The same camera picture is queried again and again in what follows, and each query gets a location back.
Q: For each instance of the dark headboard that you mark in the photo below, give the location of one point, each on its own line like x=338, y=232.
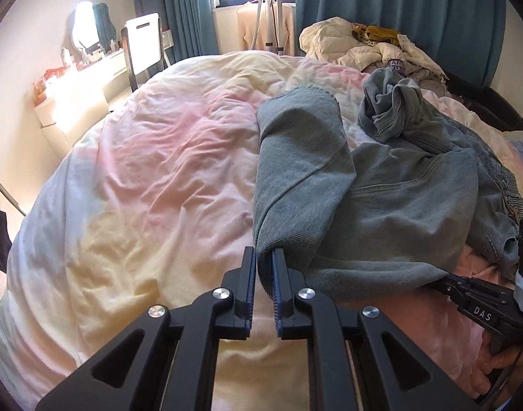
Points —
x=488, y=102

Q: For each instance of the white chair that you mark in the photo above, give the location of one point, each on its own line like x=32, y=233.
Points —
x=143, y=43

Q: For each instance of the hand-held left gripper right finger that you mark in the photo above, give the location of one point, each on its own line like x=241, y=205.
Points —
x=279, y=284

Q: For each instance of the beige hanging sweater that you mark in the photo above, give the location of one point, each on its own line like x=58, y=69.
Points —
x=246, y=30

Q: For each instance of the metal garment steamer stand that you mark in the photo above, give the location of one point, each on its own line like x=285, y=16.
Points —
x=272, y=13

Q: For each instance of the denim garment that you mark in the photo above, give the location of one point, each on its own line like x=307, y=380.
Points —
x=503, y=184

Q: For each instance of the vanity mirror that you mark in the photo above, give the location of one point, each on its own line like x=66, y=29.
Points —
x=88, y=25

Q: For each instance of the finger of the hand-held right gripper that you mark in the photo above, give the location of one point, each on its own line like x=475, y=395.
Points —
x=456, y=286

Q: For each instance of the person's right hand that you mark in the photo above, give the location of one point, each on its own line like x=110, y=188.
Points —
x=495, y=372

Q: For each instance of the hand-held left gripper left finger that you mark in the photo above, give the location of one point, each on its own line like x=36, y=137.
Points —
x=244, y=284

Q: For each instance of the white vanity desk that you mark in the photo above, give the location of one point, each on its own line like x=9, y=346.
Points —
x=81, y=94

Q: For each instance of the pile of beige clothes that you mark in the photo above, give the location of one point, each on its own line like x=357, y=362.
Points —
x=343, y=45

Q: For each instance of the metal rod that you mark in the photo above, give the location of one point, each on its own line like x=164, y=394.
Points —
x=6, y=195

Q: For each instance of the mustard yellow cloth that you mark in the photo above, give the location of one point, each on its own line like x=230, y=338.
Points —
x=379, y=34

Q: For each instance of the pastel pink yellow duvet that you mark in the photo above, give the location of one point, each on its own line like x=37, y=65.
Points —
x=150, y=171

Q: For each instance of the grey-blue sweatshirt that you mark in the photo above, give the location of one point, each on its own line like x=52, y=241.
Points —
x=373, y=205

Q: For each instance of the purple printed cloth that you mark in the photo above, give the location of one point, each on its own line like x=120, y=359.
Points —
x=396, y=65

